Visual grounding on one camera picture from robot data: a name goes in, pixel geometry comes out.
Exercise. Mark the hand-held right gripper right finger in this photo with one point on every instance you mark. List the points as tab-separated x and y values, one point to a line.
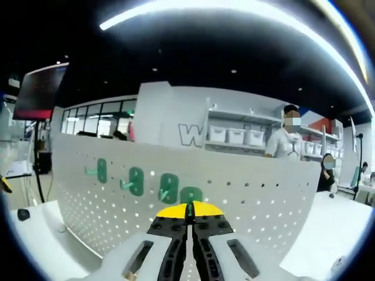
211	231

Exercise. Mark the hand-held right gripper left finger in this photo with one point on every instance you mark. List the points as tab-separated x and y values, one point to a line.
167	234

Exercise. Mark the white perforated mounting plate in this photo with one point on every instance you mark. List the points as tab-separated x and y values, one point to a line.
249	210

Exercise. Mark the green hook assembly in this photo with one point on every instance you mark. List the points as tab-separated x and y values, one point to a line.
169	188
101	172
136	181
187	194

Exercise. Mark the black computer mouse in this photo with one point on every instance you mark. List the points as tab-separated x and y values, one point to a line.
23	214

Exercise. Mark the black screen stand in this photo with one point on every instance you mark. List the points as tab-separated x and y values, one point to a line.
38	161

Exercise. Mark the red display screen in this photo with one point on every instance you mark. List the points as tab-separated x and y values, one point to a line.
38	93

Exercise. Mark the row of white storage bins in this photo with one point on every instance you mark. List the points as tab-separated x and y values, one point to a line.
237	136

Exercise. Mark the white shelf rack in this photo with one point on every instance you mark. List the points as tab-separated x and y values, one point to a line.
243	117

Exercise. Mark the black tripod stand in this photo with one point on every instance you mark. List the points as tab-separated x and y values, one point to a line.
359	152

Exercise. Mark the ceiling light strip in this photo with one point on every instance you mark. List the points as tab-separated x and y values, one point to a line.
355	47
117	21

